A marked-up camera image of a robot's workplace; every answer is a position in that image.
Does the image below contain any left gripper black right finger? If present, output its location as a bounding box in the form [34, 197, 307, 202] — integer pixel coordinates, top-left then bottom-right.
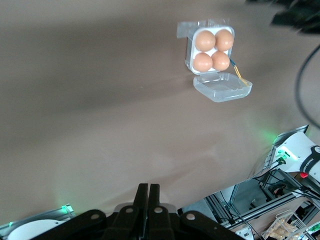
[147, 184, 243, 240]

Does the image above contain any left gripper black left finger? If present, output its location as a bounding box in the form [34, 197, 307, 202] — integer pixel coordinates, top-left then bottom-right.
[62, 183, 148, 240]

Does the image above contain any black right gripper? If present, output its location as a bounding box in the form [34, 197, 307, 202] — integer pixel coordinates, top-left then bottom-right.
[246, 0, 320, 35]

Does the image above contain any brown egg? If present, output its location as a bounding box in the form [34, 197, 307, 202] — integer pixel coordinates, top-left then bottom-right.
[194, 30, 217, 53]
[211, 50, 231, 72]
[214, 28, 235, 51]
[192, 51, 214, 73]

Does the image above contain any clear plastic egg box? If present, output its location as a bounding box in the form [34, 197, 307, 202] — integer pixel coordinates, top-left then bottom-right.
[184, 18, 253, 103]

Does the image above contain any small white device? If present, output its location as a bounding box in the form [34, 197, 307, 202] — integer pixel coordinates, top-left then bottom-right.
[234, 224, 260, 240]

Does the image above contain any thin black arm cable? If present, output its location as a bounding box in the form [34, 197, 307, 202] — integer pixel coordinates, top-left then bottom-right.
[294, 44, 320, 130]

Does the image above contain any yellow blue string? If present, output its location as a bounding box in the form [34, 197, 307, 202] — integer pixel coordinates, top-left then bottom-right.
[229, 57, 251, 88]

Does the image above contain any aluminium frame rail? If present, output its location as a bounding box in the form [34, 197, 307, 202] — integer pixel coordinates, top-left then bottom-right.
[204, 192, 313, 228]

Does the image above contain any wire rack with snacks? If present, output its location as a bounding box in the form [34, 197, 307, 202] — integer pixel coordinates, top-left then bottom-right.
[261, 209, 310, 240]

